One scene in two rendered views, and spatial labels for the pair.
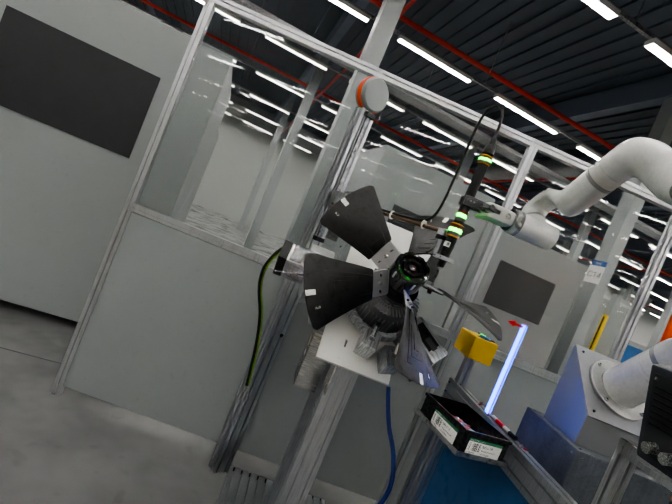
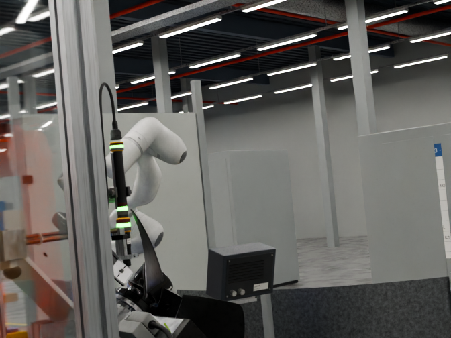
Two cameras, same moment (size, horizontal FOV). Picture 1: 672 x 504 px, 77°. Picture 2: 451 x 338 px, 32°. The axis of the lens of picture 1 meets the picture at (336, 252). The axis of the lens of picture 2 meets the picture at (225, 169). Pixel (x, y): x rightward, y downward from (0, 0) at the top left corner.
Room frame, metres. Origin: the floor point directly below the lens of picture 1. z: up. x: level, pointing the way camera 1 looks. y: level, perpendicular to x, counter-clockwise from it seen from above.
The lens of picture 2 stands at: (2.37, 1.95, 1.42)
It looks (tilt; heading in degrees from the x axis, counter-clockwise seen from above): 3 degrees up; 239
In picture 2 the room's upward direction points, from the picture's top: 5 degrees counter-clockwise
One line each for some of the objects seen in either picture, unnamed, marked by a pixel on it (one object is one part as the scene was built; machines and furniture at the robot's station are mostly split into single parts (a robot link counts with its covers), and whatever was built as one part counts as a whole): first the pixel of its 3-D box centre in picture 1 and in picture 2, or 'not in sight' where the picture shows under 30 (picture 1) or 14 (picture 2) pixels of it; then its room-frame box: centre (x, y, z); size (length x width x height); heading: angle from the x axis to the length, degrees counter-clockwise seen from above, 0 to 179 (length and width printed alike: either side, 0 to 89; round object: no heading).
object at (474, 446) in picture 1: (462, 426); not in sight; (1.23, -0.54, 0.85); 0.22 x 0.17 x 0.07; 19
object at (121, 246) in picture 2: (446, 245); (123, 243); (1.39, -0.33, 1.33); 0.09 x 0.07 x 0.10; 39
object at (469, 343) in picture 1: (474, 347); not in sight; (1.71, -0.67, 1.02); 0.16 x 0.10 x 0.11; 4
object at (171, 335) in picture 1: (338, 391); not in sight; (2.10, -0.28, 0.50); 2.59 x 0.03 x 0.91; 94
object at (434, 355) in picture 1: (418, 346); not in sight; (1.42, -0.38, 0.98); 0.20 x 0.16 x 0.20; 4
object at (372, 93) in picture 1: (372, 95); not in sight; (1.94, 0.12, 1.88); 0.17 x 0.15 x 0.16; 94
